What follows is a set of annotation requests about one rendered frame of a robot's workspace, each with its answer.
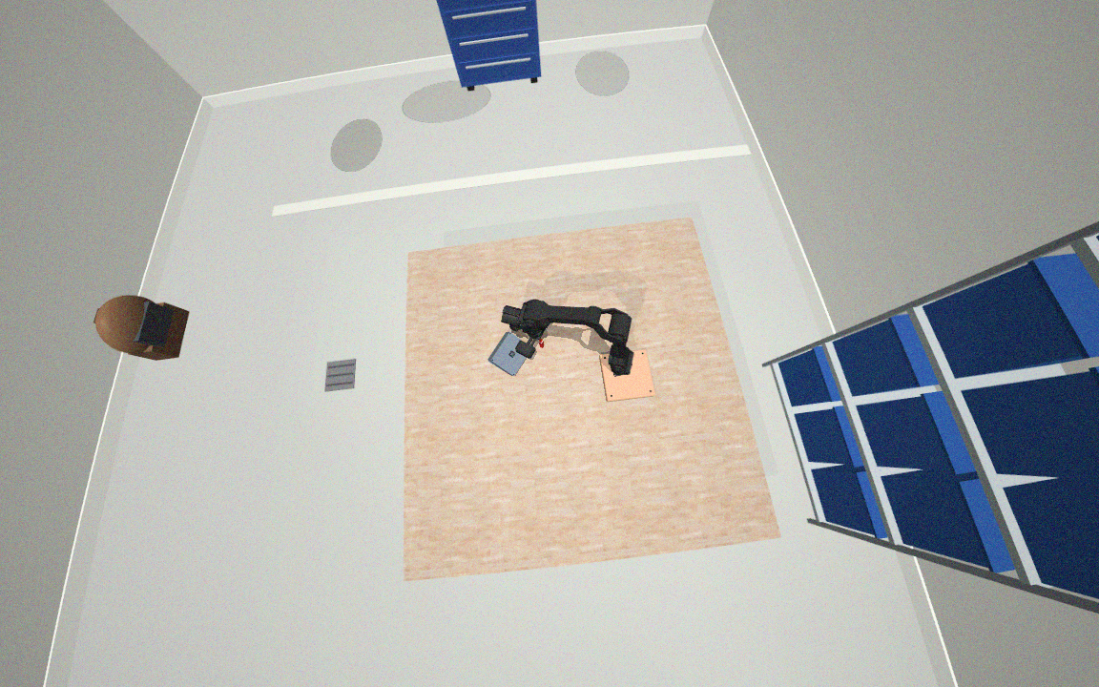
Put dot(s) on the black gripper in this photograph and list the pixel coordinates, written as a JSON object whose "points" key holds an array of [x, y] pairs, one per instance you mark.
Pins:
{"points": [[527, 349]]}

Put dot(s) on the grey sloped panel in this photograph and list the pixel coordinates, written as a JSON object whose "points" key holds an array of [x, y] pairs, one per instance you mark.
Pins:
{"points": [[505, 357]]}

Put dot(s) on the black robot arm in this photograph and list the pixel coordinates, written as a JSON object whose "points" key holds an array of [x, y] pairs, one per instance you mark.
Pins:
{"points": [[536, 314]]}

